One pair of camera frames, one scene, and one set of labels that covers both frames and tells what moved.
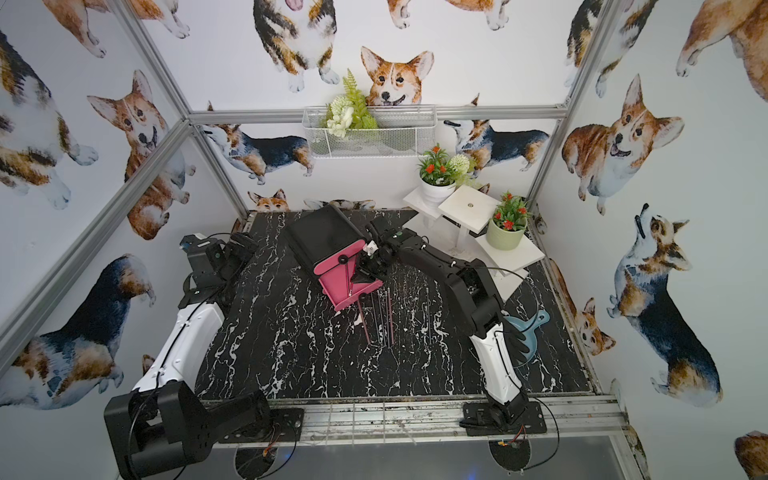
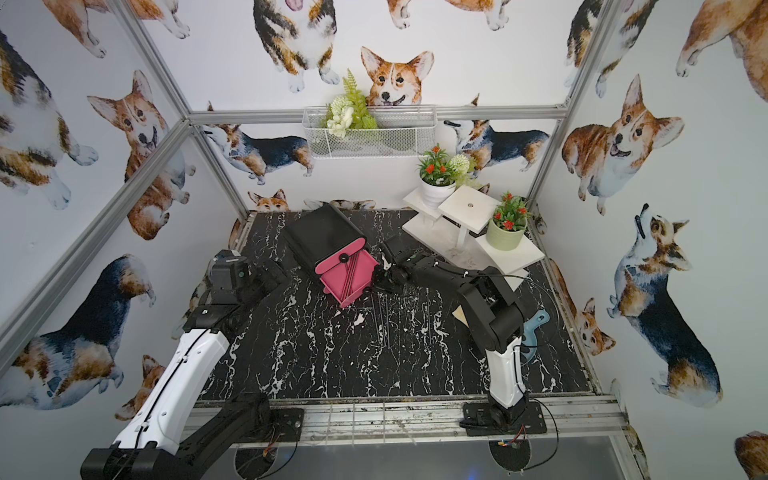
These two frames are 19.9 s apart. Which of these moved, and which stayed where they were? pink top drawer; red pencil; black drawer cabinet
Moved: red pencil
Stayed: black drawer cabinet; pink top drawer
